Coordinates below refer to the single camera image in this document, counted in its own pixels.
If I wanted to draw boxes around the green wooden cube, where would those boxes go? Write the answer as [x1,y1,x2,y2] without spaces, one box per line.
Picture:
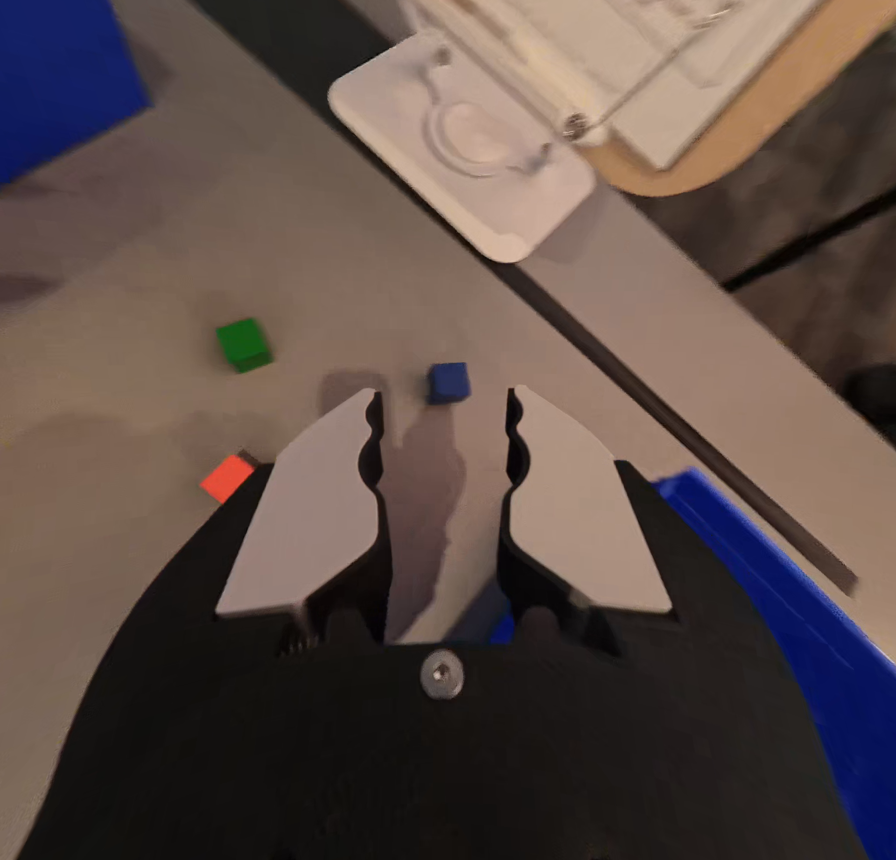
[216,317,274,374]

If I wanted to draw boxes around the orange wooden cube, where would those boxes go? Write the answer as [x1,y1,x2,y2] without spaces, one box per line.
[199,454,256,505]

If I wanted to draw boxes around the white document stand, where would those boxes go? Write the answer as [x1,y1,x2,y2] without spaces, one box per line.
[595,0,896,197]

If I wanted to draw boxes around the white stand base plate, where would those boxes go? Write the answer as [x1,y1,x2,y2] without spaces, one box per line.
[328,6,743,265]

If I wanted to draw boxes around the blue plastic bin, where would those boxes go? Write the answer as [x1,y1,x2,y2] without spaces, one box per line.
[0,0,154,188]
[448,467,896,860]

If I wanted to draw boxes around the instruction sheet board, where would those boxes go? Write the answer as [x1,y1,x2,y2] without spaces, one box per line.
[371,0,862,171]

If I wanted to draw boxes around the blue wooden cube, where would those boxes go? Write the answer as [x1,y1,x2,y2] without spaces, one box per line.
[427,363,472,406]

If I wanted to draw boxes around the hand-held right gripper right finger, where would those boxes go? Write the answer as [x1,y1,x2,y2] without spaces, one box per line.
[498,385,674,617]

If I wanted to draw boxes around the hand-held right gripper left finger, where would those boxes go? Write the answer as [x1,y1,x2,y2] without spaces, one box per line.
[215,387,391,621]

